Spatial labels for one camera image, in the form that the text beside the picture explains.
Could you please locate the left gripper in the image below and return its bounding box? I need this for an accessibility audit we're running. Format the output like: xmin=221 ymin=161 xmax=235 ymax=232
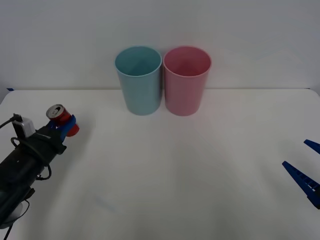
xmin=18 ymin=114 xmax=78 ymax=165

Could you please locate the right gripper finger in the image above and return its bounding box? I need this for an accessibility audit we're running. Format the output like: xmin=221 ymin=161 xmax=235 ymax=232
xmin=281 ymin=160 xmax=320 ymax=210
xmin=303 ymin=139 xmax=320 ymax=154

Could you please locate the red drink can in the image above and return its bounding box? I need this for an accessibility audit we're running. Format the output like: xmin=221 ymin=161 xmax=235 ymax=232
xmin=45 ymin=103 xmax=81 ymax=137

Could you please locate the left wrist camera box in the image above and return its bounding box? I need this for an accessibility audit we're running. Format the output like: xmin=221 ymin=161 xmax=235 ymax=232
xmin=12 ymin=118 xmax=35 ymax=139

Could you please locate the pale blue plastic bin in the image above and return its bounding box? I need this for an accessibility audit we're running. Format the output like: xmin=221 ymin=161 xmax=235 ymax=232
xmin=114 ymin=45 xmax=163 ymax=117

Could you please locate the pink plastic bin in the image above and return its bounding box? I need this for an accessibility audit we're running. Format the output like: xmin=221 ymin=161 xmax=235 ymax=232
xmin=162 ymin=45 xmax=213 ymax=117

